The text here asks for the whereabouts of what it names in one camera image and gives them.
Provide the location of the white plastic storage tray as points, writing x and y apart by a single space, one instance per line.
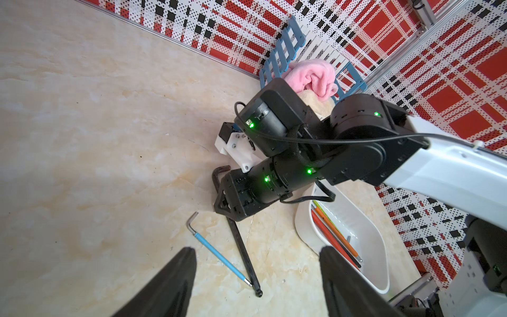
356 228

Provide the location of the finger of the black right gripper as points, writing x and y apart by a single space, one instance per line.
226 202

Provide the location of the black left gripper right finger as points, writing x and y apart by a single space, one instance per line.
346 292

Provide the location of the blue white toy crib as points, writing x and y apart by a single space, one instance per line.
297 43

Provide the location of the light blue hex key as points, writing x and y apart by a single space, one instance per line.
215 252

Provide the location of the red hex key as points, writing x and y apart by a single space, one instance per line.
331 239

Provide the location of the long black hex key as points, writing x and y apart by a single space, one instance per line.
237 237

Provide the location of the green hex key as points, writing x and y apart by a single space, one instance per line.
319 210

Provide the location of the cream fluffy blanket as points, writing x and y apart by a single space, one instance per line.
321 108

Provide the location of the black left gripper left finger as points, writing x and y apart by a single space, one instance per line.
169 292

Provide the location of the pink towel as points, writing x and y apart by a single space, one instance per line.
316 75

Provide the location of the dark thin hex key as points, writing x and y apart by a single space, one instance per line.
338 241

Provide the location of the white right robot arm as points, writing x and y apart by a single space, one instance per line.
281 145

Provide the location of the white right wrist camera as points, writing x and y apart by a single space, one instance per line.
232 141

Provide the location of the orange hex key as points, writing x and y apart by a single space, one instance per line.
341 238

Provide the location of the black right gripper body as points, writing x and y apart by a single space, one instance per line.
273 180

